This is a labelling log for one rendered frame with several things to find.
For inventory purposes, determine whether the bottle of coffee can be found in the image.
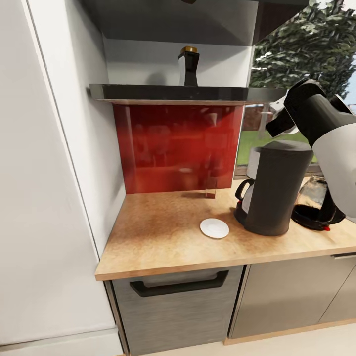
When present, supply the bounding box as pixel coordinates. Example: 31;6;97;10
178;46;200;87

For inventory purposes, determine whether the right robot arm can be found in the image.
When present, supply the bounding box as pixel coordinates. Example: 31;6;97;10
266;78;356;218

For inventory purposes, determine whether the paper coffee filter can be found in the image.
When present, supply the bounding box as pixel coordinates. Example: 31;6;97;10
269;125;299;140

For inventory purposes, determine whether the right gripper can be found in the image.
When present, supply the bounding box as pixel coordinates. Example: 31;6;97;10
266;113;295;137

